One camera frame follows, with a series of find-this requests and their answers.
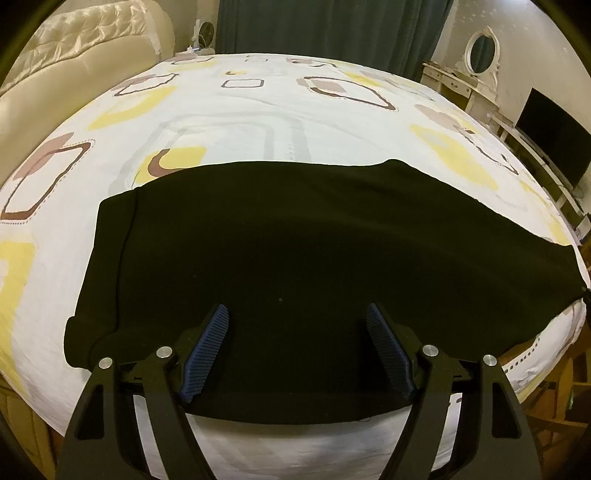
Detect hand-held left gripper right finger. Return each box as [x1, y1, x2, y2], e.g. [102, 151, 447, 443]
[365, 302, 543, 480]

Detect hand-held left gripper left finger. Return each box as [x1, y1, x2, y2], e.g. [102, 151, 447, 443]
[55, 303, 232, 480]

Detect black pants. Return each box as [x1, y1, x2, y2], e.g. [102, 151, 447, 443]
[64, 159, 589, 423]

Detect wooden chair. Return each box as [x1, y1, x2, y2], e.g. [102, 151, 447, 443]
[522, 342, 591, 462]

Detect patterned white bed sheet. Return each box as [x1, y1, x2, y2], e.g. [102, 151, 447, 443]
[0, 53, 587, 472]

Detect white television stand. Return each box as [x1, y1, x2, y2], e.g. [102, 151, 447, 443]
[489, 113, 589, 232]

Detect black television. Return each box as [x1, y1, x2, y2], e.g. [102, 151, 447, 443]
[515, 88, 591, 190]

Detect white dressing table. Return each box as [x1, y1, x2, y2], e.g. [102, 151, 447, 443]
[422, 62, 502, 116]

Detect oval white framed mirror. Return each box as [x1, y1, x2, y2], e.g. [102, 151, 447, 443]
[464, 25, 502, 77]

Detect small white desk fan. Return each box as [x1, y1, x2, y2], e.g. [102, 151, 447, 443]
[187, 21, 215, 54]

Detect cream tufted bed headboard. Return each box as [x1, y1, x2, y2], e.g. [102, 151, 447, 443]
[0, 0, 175, 112]

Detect dark green curtain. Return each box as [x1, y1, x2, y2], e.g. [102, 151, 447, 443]
[216, 0, 455, 79]

